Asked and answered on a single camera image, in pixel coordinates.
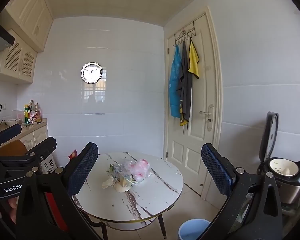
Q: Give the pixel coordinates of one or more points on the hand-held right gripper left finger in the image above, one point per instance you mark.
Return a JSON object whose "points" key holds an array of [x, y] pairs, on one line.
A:
{"points": [[82, 170]]}

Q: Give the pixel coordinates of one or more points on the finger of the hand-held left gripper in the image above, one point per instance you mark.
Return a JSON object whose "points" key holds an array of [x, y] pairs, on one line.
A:
{"points": [[10, 133], [43, 148]]}

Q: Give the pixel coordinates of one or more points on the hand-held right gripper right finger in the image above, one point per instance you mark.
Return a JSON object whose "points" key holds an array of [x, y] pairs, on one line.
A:
{"points": [[216, 172]]}

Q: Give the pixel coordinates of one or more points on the pile of trash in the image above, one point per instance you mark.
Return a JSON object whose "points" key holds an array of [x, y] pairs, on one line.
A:
{"points": [[140, 170]]}

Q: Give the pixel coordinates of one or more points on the blue plastic bin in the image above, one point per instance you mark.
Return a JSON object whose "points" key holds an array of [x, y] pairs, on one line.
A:
{"points": [[190, 227]]}

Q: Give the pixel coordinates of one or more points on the person's left hand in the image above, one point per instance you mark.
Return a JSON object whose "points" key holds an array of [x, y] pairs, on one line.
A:
{"points": [[13, 206]]}

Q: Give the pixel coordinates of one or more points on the white bowl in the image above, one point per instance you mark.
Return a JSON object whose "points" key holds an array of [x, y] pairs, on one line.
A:
{"points": [[12, 122]]}

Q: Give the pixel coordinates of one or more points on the cream counter cabinet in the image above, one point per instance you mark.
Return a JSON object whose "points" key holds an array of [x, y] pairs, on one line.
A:
{"points": [[37, 135]]}

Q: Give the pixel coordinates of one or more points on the wooden chair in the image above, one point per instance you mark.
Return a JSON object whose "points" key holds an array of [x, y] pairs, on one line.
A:
{"points": [[13, 148]]}

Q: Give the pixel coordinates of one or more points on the red packet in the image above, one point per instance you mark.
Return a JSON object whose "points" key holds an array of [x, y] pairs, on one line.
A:
{"points": [[73, 155]]}

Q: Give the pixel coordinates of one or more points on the printed white sack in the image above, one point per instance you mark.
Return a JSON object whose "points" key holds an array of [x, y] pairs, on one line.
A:
{"points": [[48, 166]]}

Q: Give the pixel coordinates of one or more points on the clear plastic container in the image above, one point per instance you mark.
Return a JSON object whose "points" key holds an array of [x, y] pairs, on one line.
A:
{"points": [[17, 114]]}

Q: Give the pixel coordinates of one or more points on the green bottle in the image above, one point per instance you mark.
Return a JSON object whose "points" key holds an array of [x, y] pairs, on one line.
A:
{"points": [[27, 115]]}

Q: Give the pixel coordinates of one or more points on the white panel door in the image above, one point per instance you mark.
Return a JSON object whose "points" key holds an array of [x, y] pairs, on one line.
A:
{"points": [[190, 150]]}

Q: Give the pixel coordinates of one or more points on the round marble table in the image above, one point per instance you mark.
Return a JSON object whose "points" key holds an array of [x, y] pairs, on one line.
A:
{"points": [[152, 192]]}

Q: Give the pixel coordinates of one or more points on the steel rice cooker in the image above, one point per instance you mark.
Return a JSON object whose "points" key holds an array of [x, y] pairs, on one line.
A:
{"points": [[287, 182]]}

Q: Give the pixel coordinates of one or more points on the lattice door cabinet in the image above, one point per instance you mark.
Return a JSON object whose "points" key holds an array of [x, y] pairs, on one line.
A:
{"points": [[15, 55]]}

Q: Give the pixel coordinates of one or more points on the metal storage rack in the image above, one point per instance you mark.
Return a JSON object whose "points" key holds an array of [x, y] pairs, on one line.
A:
{"points": [[290, 210]]}

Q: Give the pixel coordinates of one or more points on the dark grey apron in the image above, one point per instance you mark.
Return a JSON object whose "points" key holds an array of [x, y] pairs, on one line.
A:
{"points": [[186, 92]]}

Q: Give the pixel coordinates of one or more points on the blue apron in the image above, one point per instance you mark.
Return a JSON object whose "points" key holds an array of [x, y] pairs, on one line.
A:
{"points": [[175, 85]]}

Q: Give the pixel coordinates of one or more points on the yellow cloth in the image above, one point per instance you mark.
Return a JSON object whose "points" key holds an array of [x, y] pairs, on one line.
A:
{"points": [[193, 60]]}

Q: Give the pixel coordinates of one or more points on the cream upper cabinet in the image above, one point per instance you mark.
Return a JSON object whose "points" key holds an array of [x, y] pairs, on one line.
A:
{"points": [[32, 10]]}

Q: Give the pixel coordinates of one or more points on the metal door hook rack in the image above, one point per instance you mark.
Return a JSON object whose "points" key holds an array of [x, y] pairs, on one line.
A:
{"points": [[184, 35]]}

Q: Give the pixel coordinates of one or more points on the white wall outlet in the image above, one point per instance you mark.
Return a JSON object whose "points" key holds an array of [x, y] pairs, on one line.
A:
{"points": [[1, 106]]}

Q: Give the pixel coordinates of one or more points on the round wall clock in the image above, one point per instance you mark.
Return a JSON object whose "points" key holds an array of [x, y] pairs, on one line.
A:
{"points": [[91, 72]]}

